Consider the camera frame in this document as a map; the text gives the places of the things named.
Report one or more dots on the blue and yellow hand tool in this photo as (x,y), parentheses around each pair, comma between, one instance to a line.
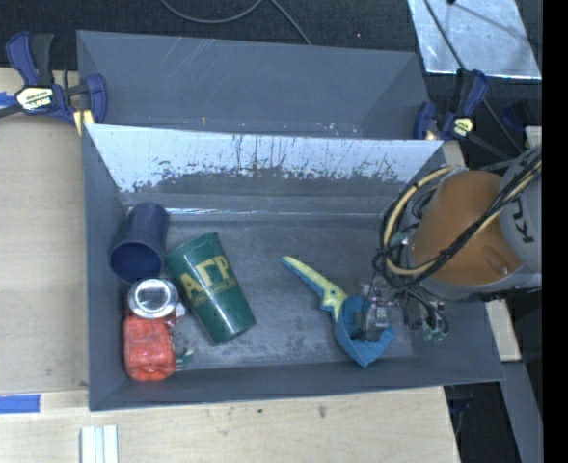
(329,297)

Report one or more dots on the grey metal bin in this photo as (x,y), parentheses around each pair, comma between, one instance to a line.
(274,258)

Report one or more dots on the green cup with yellow print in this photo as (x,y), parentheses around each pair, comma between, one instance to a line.
(213,287)

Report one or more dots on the orange drink can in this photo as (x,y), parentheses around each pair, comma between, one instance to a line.
(149,340)

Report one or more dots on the dark blue cup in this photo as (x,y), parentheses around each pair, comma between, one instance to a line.
(139,246)

